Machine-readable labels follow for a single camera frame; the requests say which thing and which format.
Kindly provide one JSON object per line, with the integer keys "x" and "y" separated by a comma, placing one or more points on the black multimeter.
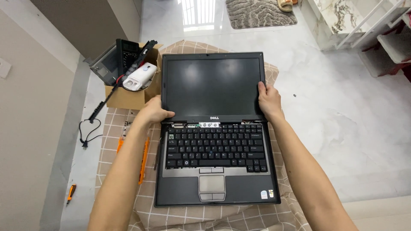
{"x": 127, "y": 57}

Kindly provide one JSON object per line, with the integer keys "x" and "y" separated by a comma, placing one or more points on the thin black trim strip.
{"x": 157, "y": 154}

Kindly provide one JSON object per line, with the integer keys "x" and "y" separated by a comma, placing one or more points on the beige checked cloth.
{"x": 199, "y": 211}

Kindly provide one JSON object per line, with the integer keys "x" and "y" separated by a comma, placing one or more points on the black and grey laptop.
{"x": 214, "y": 134}

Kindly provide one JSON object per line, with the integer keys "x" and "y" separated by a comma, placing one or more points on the white plastic device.
{"x": 138, "y": 77}

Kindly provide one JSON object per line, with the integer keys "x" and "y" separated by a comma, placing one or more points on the grey patterned floor mat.
{"x": 258, "y": 13}

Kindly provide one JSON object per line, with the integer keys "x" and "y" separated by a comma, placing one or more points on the orange utility knife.
{"x": 70, "y": 193}

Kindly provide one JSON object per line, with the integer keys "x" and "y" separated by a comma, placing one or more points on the beige slipper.
{"x": 285, "y": 4}

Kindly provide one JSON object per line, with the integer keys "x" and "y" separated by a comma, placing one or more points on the brown cardboard box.
{"x": 135, "y": 96}

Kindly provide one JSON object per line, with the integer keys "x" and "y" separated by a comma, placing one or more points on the white shelf unit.
{"x": 366, "y": 29}

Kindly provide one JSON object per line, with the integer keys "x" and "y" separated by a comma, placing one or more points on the person's right hand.
{"x": 269, "y": 101}

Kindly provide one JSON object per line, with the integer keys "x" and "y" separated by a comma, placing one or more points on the orange screwdriver case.
{"x": 143, "y": 160}

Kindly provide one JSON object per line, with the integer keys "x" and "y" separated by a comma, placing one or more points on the long black speaker bar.
{"x": 119, "y": 83}

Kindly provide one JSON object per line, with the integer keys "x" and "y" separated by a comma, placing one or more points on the grey metal panel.
{"x": 104, "y": 65}

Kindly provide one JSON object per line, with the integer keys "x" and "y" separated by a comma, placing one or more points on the person's left hand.
{"x": 153, "y": 112}

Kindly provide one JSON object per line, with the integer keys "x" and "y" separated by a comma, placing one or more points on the brown cabinet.
{"x": 86, "y": 25}

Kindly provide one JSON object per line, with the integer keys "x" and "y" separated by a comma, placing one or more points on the group of small screws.
{"x": 127, "y": 123}

